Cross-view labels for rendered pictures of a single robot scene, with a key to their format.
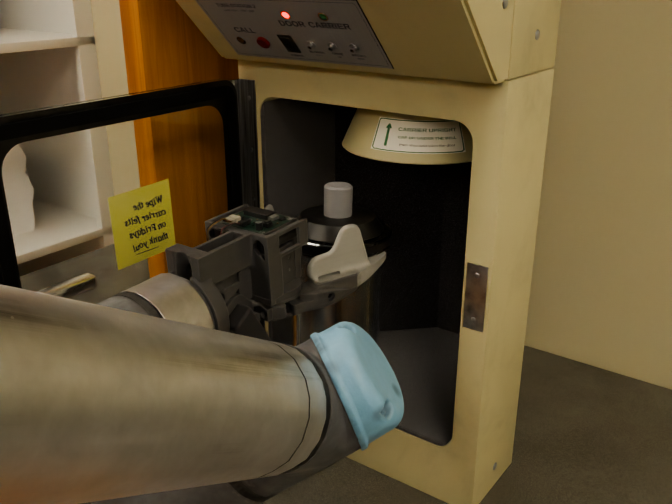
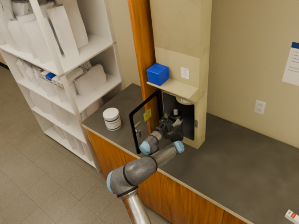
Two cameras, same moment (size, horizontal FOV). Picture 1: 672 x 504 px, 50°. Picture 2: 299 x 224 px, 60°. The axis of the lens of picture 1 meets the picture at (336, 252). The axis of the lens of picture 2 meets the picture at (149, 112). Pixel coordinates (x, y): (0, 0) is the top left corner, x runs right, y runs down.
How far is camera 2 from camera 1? 1.16 m
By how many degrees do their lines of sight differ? 21
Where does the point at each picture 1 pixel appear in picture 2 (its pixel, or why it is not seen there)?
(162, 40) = (147, 86)
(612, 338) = (227, 114)
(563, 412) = (215, 130)
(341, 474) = not seen: hidden behind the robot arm
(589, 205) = (222, 92)
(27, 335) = (159, 159)
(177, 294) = (158, 134)
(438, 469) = (192, 143)
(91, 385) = (162, 160)
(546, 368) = (214, 119)
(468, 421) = (196, 138)
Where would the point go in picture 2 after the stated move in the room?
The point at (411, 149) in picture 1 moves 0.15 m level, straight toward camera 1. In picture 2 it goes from (186, 102) to (185, 118)
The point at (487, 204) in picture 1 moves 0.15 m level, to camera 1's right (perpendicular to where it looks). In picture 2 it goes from (196, 113) to (220, 112)
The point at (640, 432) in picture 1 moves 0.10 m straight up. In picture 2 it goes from (227, 133) to (228, 124)
